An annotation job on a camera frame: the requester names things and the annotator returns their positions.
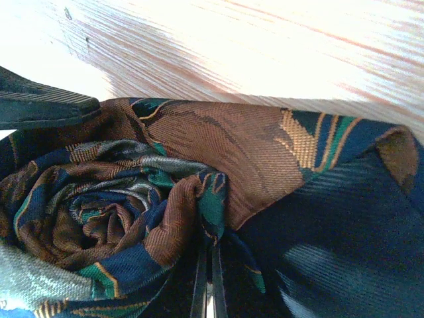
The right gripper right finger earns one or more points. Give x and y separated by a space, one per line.
234 291

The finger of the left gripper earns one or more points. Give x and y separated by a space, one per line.
26 104

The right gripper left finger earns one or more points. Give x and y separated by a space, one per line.
185 294

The brown teal patterned tie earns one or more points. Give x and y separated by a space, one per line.
324 211

